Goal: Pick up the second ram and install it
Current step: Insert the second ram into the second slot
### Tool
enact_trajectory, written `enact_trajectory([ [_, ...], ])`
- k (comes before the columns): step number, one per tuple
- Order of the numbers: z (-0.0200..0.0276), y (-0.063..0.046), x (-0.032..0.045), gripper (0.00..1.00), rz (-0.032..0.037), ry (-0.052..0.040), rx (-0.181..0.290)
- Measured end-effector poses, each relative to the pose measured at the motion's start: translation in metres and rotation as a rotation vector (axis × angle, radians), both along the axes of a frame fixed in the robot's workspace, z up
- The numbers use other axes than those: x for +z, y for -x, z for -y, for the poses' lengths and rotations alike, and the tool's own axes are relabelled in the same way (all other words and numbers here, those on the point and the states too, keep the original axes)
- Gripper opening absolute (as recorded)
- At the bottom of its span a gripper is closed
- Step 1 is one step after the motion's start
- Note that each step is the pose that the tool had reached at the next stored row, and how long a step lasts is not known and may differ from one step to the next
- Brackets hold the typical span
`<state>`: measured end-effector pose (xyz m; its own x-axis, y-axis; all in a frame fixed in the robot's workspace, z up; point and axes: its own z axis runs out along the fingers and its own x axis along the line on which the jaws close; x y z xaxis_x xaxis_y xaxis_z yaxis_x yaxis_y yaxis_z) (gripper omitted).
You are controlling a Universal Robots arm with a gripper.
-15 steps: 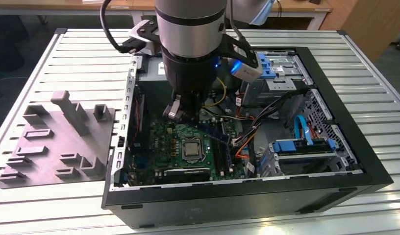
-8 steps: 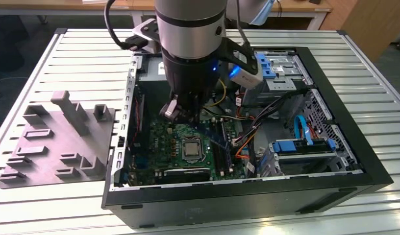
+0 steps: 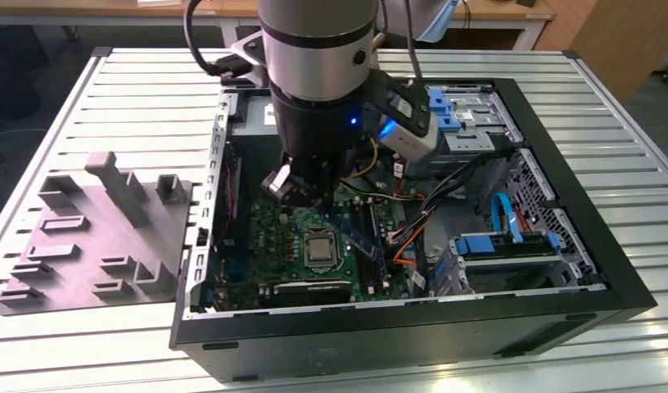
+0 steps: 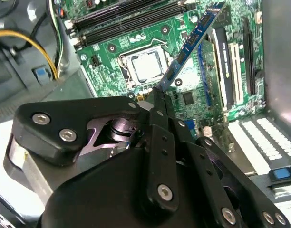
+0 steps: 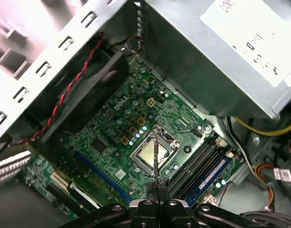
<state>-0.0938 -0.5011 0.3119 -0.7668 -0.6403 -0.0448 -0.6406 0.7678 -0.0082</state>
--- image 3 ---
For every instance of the silver drive cage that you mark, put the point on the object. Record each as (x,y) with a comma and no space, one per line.
(476,143)

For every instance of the silver disk bay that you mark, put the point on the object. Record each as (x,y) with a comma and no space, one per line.
(458,266)

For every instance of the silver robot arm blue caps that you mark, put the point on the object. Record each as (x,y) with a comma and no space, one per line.
(317,49)

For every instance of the blue plastic drive latch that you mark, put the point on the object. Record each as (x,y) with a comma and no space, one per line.
(440,106)

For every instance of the black office chair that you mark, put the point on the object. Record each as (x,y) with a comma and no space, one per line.
(11,73)

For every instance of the hard disk in blue carrier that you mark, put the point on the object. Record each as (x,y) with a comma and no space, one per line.
(478,245)

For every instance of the black RAM slot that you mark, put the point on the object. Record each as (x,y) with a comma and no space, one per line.
(361,274)

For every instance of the wooden desk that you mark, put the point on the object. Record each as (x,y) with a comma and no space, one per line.
(93,8)

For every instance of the black graphics card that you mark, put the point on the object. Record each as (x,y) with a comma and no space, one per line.
(312,292)

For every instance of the wooden cabinet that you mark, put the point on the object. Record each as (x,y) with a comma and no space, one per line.
(612,32)

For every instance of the green motherboard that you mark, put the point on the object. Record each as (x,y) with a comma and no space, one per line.
(268,262)

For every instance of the CPU socket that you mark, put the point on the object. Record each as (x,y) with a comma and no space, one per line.
(321,234)

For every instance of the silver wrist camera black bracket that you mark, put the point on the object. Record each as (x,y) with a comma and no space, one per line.
(410,141)

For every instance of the silver CPU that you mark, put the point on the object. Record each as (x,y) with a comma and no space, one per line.
(321,250)

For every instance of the grey parts rack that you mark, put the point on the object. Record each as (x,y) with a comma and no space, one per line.
(109,245)

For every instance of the black open PC case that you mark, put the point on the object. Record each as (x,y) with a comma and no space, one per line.
(366,340)

